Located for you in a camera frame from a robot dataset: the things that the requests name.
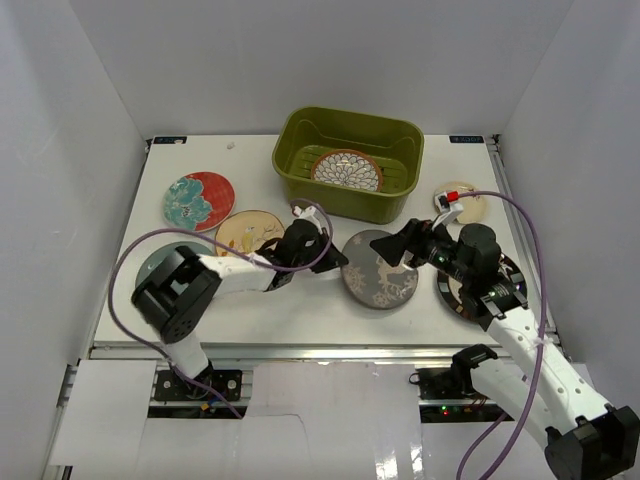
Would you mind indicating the teal plain plate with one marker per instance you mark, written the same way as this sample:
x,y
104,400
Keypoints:
x,y
159,255

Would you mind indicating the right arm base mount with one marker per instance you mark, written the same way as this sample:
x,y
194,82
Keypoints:
x,y
442,401

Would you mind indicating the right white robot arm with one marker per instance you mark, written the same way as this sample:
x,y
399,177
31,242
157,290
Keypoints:
x,y
582,434

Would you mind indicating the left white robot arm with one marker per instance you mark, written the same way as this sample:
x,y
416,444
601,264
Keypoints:
x,y
175,296

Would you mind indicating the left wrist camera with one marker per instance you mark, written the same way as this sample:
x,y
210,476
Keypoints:
x,y
309,214

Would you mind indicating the grey deer plate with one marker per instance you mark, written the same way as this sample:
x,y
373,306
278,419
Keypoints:
x,y
370,279

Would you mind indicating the green plastic bin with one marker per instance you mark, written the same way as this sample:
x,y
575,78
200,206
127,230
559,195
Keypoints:
x,y
395,146

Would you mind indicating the beige bird plate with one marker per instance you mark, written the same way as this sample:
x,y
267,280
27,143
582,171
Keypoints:
x,y
248,230

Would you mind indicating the blue table label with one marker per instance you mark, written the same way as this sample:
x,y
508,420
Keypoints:
x,y
169,140
466,139

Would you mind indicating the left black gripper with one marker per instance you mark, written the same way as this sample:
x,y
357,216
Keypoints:
x,y
317,251

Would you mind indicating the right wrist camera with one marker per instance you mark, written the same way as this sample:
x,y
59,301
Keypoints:
x,y
450,207

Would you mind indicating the right blue table label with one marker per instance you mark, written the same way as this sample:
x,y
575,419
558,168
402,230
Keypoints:
x,y
466,139

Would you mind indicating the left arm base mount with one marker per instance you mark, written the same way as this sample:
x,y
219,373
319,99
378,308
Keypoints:
x,y
170,387

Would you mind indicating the aluminium table frame rail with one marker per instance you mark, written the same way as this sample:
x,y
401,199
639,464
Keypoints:
x,y
238,352

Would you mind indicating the red and teal floral plate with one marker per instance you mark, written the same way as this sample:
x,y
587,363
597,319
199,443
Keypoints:
x,y
198,201

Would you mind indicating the dark rim cream plate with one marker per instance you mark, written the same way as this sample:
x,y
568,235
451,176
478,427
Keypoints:
x,y
448,288

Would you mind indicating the small cream plate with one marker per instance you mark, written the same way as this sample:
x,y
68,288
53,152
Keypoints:
x,y
474,208

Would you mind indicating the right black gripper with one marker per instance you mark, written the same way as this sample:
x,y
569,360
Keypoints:
x,y
416,237

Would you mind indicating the white petal pattern plate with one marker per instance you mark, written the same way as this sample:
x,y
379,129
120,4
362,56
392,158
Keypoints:
x,y
349,169

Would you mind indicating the left blue table label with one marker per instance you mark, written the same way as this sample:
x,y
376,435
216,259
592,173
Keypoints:
x,y
169,140

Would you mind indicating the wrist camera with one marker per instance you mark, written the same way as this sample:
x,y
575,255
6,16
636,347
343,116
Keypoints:
x,y
309,214
450,207

